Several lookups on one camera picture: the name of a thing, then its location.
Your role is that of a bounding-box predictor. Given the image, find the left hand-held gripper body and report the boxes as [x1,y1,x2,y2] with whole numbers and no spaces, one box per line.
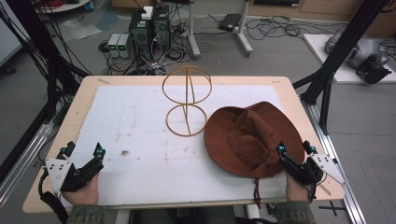
[45,155,106,194]

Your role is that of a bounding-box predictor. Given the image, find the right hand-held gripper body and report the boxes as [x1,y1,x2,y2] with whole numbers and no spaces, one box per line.
[277,153,347,187]

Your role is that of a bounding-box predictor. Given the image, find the brown brimmed hat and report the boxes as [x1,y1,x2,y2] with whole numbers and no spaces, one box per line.
[203,101,305,209]

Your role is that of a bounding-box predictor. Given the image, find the person's left hand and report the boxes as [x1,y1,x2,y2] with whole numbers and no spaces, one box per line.
[62,173,100,206]

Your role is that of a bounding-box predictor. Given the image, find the person's right hand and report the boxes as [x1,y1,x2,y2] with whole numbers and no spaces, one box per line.
[284,171,313,203]

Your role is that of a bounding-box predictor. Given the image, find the white foam mat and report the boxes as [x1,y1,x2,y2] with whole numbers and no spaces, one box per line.
[61,84,290,208]

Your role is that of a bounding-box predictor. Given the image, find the white floor platform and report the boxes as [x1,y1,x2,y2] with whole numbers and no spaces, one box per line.
[303,33,396,85]

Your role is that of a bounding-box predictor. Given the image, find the black device on platform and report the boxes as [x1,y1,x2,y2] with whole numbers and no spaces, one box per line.
[355,55,393,85]

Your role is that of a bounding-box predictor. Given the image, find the grey bench power supply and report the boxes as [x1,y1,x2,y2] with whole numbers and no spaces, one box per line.
[117,33,132,59]
[106,33,121,59]

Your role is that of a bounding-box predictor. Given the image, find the grey rounded machine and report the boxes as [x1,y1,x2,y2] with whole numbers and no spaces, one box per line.
[324,27,390,70]

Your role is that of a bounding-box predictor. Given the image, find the grey metal stand leg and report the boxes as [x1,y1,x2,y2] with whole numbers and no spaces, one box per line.
[233,0,254,58]
[186,0,202,61]

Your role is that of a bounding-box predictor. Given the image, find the black computer tower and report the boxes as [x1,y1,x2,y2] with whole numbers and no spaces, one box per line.
[128,8,154,61]
[151,5,172,51]

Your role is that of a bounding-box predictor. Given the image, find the flat black box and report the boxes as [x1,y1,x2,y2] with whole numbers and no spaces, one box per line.
[218,13,243,33]

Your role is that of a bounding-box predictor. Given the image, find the white box on tower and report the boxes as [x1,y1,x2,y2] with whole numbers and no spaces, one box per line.
[141,6,154,21]

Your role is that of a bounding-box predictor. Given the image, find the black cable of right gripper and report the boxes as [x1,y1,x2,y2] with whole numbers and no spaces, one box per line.
[306,174,328,203]

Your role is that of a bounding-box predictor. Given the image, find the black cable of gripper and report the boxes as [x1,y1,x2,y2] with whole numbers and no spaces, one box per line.
[37,167,70,224]
[306,174,328,203]

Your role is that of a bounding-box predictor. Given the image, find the aluminium rail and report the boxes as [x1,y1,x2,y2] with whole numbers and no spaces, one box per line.
[300,94,368,224]
[0,120,55,209]

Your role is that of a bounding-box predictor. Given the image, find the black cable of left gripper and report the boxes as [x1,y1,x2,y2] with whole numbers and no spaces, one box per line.
[37,167,70,224]

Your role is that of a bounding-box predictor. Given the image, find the black frame post with cables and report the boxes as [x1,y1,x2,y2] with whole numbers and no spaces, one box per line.
[0,0,92,185]

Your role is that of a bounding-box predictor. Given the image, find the black frame strut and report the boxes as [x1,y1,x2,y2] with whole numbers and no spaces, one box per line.
[292,0,391,135]

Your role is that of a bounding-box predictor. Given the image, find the wooden wire hat stand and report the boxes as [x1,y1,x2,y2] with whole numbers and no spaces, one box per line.
[162,63,214,138]

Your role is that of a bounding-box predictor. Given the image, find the tangle of floor cables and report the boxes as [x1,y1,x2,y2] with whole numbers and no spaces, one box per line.
[97,18,193,77]

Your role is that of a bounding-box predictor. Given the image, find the loose black floor cables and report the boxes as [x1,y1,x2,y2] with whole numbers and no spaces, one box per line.
[199,13,344,42]

